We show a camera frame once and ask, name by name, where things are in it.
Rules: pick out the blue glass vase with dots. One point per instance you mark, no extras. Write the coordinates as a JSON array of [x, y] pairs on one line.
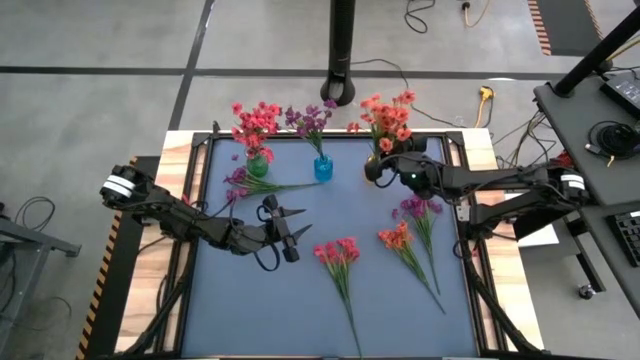
[[323, 170]]

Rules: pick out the pink artificial flower bunch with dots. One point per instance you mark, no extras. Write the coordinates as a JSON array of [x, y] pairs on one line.
[[340, 252], [267, 120], [245, 122]]

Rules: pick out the black aluminium table frame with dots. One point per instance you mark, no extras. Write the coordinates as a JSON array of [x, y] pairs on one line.
[[455, 137]]

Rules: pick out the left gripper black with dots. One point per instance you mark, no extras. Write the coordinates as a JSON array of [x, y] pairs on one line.
[[250, 237]]

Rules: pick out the white sheet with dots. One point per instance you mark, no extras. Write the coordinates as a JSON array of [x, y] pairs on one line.
[[542, 237]]

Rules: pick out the purple artificial flower bunch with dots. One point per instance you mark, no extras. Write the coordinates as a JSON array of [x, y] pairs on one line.
[[310, 122], [420, 205], [260, 187]]

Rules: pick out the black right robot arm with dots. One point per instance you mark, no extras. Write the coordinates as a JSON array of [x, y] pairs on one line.
[[500, 177]]

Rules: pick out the grey side desk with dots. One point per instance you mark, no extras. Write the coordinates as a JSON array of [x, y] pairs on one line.
[[570, 115]]

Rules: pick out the grey stand leg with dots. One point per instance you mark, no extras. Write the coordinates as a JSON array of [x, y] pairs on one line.
[[30, 237]]

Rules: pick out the black plate with hazard stripes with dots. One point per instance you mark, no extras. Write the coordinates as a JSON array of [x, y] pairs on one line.
[[120, 310]]

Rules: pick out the red box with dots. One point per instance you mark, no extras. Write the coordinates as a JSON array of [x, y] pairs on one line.
[[562, 160]]

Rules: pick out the blue table mat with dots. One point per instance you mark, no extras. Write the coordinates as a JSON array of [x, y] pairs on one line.
[[300, 325]]

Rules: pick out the black caster wheel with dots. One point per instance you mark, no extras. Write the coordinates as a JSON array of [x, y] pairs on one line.
[[587, 291]]

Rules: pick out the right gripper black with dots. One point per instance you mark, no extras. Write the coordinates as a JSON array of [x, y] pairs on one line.
[[415, 175]]

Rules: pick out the black floor stand column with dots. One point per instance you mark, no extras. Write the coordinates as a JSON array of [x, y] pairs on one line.
[[340, 50]]

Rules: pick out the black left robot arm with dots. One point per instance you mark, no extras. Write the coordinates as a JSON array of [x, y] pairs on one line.
[[175, 220]]

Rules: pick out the black keyboard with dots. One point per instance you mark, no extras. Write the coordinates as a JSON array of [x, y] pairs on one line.
[[627, 237]]

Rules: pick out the green glass vase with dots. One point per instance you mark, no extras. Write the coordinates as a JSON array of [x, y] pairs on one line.
[[258, 166]]

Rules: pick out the black mat with striped edge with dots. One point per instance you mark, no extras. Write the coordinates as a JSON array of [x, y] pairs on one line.
[[570, 25]]

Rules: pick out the black slanted pole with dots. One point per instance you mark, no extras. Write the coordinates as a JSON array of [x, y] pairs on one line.
[[595, 55]]

